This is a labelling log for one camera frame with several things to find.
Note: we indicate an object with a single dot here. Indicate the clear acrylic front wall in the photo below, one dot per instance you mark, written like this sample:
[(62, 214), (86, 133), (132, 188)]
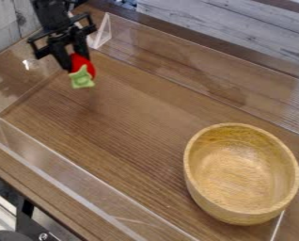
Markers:
[(91, 207)]

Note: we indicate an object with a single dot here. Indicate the black table leg bracket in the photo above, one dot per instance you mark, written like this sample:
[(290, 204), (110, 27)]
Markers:
[(27, 226)]

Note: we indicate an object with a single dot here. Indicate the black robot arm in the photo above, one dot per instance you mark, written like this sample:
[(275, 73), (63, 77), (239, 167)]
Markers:
[(50, 7)]

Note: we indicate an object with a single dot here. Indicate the clear acrylic corner bracket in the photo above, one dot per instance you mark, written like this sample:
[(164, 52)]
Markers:
[(98, 33)]

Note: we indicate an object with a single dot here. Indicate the wooden bowl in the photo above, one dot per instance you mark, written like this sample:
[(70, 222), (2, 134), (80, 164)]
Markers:
[(240, 173)]

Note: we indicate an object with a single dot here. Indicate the red felt strawberry toy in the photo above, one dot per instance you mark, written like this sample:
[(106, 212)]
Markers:
[(83, 72)]

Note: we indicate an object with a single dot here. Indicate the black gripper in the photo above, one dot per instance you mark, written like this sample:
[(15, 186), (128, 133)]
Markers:
[(51, 40)]

